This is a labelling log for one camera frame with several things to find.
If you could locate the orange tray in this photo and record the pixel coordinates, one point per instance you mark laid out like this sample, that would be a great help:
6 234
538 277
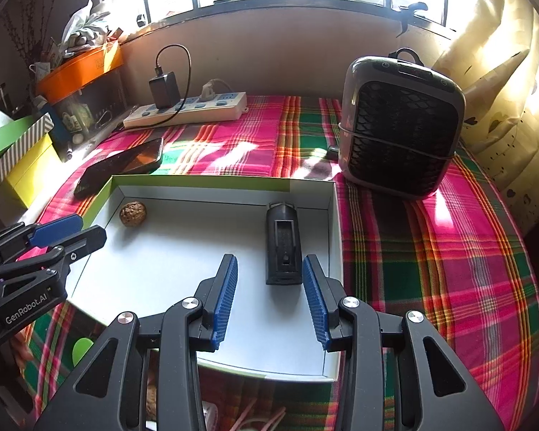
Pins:
78 69

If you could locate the white power strip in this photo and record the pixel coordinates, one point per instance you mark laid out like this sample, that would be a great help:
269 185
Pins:
184 110

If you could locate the black charger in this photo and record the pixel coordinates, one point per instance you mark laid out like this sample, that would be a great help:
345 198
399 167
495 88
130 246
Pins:
164 90

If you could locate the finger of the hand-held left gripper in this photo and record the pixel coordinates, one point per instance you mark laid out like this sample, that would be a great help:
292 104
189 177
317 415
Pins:
83 239
56 230

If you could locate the small black object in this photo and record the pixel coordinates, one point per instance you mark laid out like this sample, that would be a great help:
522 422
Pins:
332 151

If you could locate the cardboard box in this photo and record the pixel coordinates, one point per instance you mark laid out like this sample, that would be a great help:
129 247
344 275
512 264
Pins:
161 256

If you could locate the black plastic device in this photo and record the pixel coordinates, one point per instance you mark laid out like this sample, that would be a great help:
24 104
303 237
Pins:
282 251

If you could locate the yellow box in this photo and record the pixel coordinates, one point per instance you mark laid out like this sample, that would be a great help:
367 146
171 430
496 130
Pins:
27 177

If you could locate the green box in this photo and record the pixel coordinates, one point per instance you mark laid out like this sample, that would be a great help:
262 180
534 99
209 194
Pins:
9 137

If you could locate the pale leafy plant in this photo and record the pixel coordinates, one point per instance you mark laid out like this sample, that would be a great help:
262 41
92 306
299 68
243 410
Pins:
83 22

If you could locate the brown walnut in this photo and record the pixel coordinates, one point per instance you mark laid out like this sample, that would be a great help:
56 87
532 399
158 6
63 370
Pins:
133 213
152 402

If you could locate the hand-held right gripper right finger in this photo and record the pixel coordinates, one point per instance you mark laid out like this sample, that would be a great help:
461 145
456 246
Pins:
316 309

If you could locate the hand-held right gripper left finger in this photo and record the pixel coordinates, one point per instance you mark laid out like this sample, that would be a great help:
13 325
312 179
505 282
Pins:
224 301

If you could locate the plaid cloth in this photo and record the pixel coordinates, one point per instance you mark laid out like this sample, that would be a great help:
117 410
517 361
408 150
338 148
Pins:
431 256

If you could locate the striped box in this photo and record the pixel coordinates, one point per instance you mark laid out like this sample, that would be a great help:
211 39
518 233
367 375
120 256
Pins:
13 157

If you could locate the black smartphone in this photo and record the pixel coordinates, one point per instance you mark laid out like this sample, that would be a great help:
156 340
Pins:
121 164

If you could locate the dried branches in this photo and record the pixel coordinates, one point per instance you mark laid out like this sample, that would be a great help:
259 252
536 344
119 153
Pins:
24 27

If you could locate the small white plug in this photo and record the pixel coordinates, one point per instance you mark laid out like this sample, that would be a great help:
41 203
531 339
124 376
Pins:
209 90

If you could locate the grey portable fan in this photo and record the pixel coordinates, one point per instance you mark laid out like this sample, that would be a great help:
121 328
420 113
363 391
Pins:
402 130

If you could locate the cream heart print curtain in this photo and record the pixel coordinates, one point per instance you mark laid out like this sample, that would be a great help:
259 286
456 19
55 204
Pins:
512 98

